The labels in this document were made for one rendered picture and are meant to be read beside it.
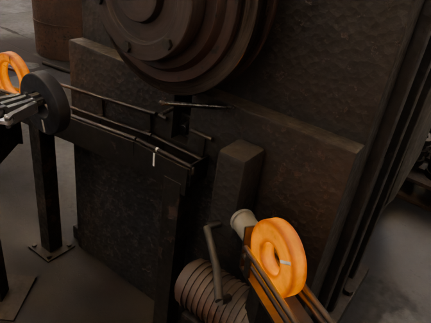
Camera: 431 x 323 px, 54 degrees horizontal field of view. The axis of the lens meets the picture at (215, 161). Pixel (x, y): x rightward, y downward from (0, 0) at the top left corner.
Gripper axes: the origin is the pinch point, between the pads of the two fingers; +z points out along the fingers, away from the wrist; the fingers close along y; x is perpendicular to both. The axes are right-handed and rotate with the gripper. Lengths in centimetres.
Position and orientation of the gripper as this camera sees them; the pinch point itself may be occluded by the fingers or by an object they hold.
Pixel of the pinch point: (43, 97)
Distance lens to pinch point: 111.1
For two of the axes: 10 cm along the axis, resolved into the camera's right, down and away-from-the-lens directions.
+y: 8.1, 3.8, -4.5
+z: 5.8, -3.9, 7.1
